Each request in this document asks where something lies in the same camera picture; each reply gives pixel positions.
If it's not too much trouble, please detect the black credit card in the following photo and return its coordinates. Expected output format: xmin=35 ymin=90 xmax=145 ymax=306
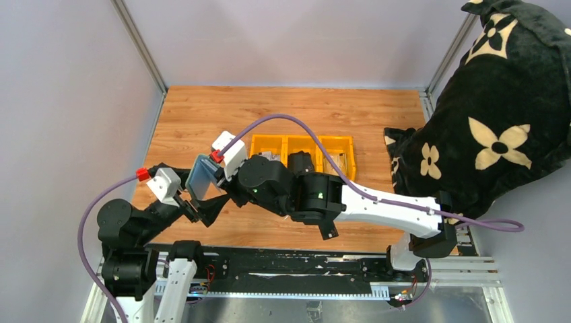
xmin=318 ymin=221 xmax=339 ymax=240

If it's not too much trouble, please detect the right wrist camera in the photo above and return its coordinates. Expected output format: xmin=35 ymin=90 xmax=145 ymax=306
xmin=211 ymin=131 xmax=248 ymax=182

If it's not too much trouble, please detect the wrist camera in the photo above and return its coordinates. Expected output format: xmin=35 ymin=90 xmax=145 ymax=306
xmin=146 ymin=168 xmax=181 ymax=207
xmin=211 ymin=131 xmax=248 ymax=182

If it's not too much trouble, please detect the black VIP card in bin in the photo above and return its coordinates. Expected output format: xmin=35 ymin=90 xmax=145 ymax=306
xmin=288 ymin=151 xmax=315 ymax=176

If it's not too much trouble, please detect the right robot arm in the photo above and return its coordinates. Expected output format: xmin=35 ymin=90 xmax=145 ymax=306
xmin=214 ymin=156 xmax=457 ymax=277

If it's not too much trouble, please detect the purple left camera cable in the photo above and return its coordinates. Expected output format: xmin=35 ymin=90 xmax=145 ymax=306
xmin=77 ymin=167 xmax=150 ymax=323

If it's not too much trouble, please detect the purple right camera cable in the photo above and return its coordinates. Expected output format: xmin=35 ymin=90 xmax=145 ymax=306
xmin=209 ymin=114 xmax=525 ymax=234

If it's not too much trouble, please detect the yellow plastic bin middle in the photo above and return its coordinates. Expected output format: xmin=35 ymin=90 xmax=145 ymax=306
xmin=284 ymin=135 xmax=323 ymax=172

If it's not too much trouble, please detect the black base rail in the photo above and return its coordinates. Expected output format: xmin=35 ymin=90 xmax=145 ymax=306
xmin=187 ymin=246 xmax=430 ymax=302

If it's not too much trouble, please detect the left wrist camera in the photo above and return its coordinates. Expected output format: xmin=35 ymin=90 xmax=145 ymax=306
xmin=146 ymin=168 xmax=181 ymax=207

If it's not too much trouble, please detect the silver card in bin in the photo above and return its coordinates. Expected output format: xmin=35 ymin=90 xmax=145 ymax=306
xmin=323 ymin=152 xmax=347 ymax=175

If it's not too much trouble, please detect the black flower pattern blanket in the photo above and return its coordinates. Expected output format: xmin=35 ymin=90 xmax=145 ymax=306
xmin=384 ymin=1 xmax=570 ymax=219

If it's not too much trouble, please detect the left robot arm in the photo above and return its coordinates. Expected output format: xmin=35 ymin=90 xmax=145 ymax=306
xmin=97 ymin=163 xmax=230 ymax=322

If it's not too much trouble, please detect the yellow plastic bin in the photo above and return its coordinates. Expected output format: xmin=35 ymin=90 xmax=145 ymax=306
xmin=284 ymin=135 xmax=323 ymax=172
xmin=249 ymin=134 xmax=286 ymax=163
xmin=318 ymin=135 xmax=356 ymax=180

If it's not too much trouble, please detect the yellow plastic bin left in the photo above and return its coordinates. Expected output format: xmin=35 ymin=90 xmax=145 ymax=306
xmin=249 ymin=134 xmax=286 ymax=163

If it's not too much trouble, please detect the purple camera cable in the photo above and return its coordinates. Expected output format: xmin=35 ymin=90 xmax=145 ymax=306
xmin=77 ymin=167 xmax=150 ymax=323
xmin=209 ymin=114 xmax=525 ymax=234

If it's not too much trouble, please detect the white VIP card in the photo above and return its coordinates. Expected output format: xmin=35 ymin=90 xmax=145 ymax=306
xmin=259 ymin=151 xmax=281 ymax=162

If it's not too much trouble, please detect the yellow plastic bin right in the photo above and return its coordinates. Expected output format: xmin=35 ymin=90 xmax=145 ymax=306
xmin=318 ymin=135 xmax=356 ymax=180

